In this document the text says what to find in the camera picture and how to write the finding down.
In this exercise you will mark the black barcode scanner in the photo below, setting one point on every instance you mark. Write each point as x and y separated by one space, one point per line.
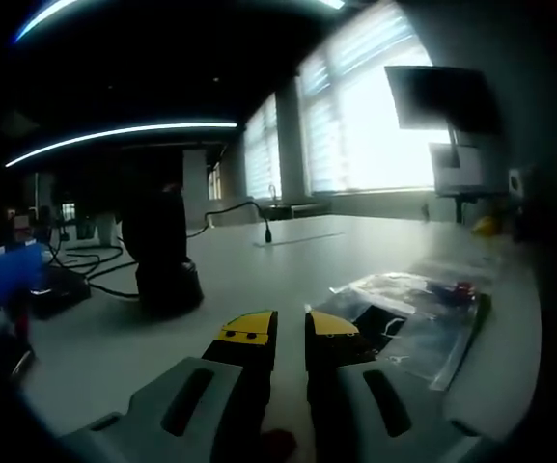
162 289

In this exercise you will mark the steel sink table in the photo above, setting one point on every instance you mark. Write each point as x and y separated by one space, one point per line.
297 208

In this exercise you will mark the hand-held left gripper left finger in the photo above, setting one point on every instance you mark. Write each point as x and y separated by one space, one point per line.
230 386

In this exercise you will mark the dark wall monitor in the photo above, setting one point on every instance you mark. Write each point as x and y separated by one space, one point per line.
442 96

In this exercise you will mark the ceiling light strip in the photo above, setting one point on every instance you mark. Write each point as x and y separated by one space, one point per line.
41 19
138 130

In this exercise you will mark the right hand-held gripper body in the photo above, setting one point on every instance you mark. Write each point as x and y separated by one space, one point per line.
519 181

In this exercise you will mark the clear blue-label sheet goods packet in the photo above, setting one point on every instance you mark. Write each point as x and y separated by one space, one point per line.
403 328

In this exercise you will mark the black flat box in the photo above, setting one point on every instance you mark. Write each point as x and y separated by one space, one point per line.
61 294

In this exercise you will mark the white table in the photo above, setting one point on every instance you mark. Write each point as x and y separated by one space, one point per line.
259 280

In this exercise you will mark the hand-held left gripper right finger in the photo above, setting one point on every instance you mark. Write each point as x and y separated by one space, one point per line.
336 386

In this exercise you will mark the blue plastic bin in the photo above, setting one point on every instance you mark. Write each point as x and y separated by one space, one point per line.
17 270

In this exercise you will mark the person's left hand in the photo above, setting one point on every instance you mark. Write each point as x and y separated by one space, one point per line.
279 446

